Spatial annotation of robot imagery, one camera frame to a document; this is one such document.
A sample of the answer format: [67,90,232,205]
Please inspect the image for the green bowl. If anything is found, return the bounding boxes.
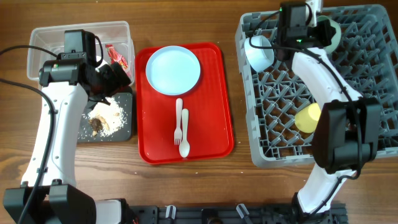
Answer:
[317,16,341,55]

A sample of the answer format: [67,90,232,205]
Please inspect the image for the red snack wrapper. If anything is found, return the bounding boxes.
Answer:
[105,44,130,75]

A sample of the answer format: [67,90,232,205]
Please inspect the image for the light blue bowl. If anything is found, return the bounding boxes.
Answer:
[244,35,275,72]

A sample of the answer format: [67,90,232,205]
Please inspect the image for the light blue plate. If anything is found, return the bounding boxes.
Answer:
[146,45,201,96]

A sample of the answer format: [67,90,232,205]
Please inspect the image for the yellow cup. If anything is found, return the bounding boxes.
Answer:
[295,103,321,133]

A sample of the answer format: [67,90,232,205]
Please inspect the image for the pink plastic fork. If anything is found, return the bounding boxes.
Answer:
[174,98,183,145]

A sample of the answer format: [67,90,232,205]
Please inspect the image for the white plastic spoon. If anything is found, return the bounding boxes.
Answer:
[179,109,190,158]

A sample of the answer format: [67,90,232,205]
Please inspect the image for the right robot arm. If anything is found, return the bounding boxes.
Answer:
[276,1,381,218]

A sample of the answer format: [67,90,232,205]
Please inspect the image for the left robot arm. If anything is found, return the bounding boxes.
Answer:
[3,29,139,223]

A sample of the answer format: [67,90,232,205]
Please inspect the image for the grey dishwasher rack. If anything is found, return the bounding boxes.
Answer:
[235,4,397,168]

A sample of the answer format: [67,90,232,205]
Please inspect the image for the rice and food scraps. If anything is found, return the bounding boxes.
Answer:
[82,97,127,138]

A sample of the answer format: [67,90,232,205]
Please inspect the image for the black tray bin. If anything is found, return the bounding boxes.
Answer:
[77,88,135,143]

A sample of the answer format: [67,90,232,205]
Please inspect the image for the clear plastic bin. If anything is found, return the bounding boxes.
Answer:
[29,21,135,83]

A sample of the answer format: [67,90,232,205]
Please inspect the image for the red plastic tray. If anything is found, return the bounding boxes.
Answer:
[135,42,234,165]

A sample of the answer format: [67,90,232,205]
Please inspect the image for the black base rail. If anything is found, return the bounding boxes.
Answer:
[127,202,348,224]

